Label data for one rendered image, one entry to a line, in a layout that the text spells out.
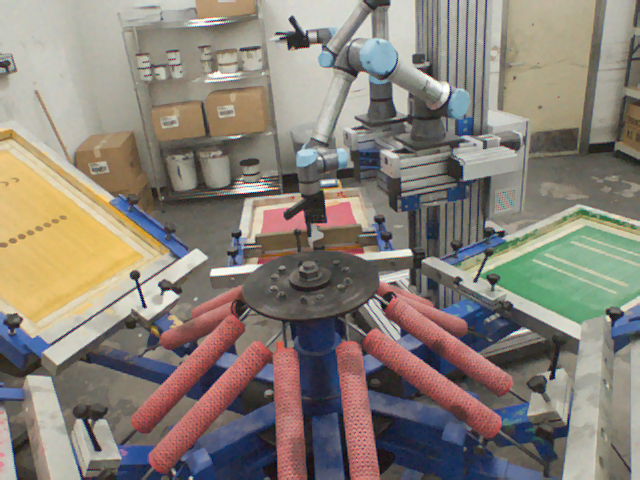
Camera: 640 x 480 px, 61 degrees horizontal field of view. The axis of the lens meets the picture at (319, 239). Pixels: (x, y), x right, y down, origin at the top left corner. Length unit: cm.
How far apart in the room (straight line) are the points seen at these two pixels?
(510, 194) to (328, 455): 194
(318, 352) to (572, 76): 544
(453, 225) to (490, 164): 51
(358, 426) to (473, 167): 154
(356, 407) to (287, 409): 12
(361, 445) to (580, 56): 568
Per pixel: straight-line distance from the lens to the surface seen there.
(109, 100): 591
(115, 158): 504
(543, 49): 618
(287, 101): 564
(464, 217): 280
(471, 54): 260
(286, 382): 103
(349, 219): 236
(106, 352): 182
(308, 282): 114
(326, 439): 121
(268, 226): 237
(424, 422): 124
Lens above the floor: 188
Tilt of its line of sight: 25 degrees down
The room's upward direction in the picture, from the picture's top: 6 degrees counter-clockwise
